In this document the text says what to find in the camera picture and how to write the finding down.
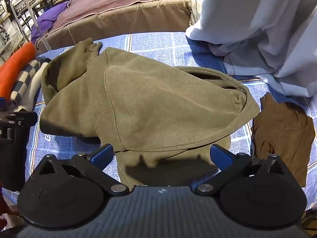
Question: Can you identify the blue patterned bedsheet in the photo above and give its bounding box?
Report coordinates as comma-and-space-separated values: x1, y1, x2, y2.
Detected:
0, 32, 317, 211

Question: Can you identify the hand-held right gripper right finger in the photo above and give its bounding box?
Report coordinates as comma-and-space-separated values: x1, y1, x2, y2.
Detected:
195, 144, 294, 196

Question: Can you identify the grey sleeve of person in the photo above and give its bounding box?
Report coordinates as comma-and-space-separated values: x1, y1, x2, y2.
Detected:
185, 0, 317, 98

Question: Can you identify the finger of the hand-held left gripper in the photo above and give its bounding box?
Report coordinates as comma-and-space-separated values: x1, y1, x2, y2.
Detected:
0, 97, 38, 143

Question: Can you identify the cream patterned cloth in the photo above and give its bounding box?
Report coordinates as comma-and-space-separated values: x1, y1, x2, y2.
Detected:
183, 0, 207, 26

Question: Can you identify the white bent tube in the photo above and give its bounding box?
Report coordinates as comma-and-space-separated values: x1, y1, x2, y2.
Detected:
22, 0, 53, 53

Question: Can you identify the brown cloth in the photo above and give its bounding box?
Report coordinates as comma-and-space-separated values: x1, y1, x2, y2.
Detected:
251, 92, 316, 187

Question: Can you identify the purple cloth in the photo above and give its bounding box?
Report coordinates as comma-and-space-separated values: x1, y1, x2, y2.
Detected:
31, 1, 73, 43

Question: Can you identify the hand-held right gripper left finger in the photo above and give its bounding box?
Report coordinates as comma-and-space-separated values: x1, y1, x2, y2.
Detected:
31, 144, 129, 196

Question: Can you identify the olive green sweatshirt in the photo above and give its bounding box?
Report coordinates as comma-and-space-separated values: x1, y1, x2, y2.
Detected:
40, 38, 261, 191

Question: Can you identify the orange cloth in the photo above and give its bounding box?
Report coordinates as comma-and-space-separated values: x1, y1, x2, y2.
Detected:
0, 42, 37, 102

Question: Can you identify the navy cream checkered cloth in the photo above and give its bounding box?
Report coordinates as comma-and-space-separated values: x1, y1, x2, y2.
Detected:
10, 57, 52, 112

